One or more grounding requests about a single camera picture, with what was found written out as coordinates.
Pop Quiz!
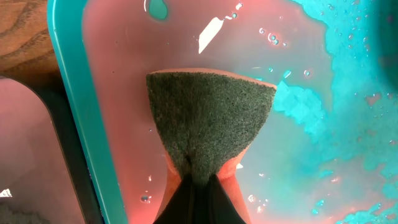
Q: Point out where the pink sponge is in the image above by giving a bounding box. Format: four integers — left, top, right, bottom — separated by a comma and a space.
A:
146, 68, 277, 224

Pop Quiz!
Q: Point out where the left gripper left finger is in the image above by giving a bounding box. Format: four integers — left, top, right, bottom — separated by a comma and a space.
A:
154, 174, 195, 224

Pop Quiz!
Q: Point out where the teal serving tray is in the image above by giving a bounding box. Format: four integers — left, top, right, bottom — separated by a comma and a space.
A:
47, 0, 397, 223

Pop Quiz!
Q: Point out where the dark rectangular sponge tray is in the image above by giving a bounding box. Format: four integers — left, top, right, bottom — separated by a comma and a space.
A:
1, 77, 104, 224

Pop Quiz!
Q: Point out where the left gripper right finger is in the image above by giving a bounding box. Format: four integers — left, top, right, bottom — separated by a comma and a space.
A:
208, 175, 246, 224

